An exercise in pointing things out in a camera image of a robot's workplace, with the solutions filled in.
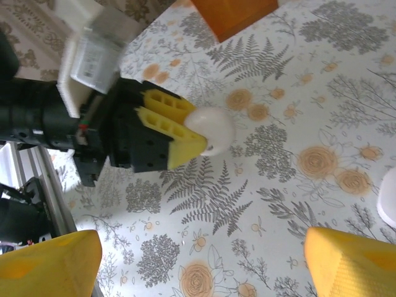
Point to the white oblong earbud case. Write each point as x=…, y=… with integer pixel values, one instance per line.
x=388, y=201

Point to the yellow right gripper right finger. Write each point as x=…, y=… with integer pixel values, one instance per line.
x=355, y=269

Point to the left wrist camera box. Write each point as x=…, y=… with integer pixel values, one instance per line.
x=96, y=55

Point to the aluminium front rail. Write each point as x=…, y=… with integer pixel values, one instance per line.
x=54, y=191

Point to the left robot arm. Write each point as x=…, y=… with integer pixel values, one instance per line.
x=21, y=216

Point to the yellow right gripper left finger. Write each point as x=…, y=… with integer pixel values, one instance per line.
x=46, y=272

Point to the white round earbud case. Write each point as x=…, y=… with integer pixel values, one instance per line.
x=213, y=127

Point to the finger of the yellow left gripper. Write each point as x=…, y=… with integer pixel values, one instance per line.
x=182, y=148
x=167, y=103

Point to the floral table cover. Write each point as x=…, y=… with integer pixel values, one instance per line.
x=278, y=154

